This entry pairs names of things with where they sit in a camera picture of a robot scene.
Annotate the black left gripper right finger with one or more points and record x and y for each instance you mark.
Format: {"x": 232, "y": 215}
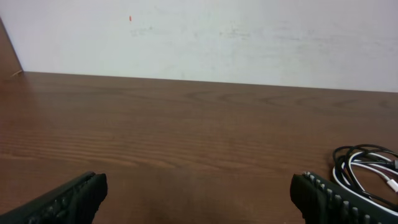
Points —
{"x": 323, "y": 202}

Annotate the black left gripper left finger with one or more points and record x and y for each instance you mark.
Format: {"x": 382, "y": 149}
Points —
{"x": 75, "y": 202}

